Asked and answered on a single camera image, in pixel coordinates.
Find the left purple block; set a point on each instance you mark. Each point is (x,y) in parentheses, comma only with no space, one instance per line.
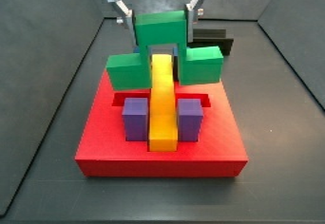
(135,115)

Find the right purple block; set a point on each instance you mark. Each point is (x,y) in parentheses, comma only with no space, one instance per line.
(190,116)

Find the purple block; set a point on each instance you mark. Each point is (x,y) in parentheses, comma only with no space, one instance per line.
(190,116)
(135,115)

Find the black fixture block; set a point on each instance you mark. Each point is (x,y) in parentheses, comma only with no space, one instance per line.
(211,38)

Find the green bridge-shaped block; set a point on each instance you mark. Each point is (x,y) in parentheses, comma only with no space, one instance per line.
(161,31)

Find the red base board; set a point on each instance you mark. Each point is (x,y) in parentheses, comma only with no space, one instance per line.
(105,155)

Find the yellow long bar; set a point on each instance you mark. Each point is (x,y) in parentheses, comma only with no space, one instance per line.
(161,107)

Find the right dark blue block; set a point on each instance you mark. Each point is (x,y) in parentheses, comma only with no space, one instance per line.
(175,64)

